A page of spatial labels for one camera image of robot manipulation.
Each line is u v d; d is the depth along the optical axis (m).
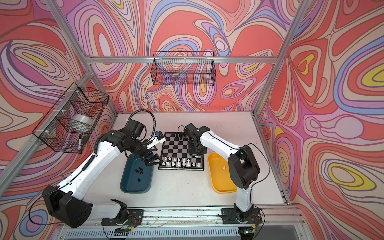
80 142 0.72
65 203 0.38
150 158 0.64
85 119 0.73
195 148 0.75
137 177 0.84
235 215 0.66
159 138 0.65
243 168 0.48
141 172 0.88
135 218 0.72
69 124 0.71
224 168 0.88
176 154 0.95
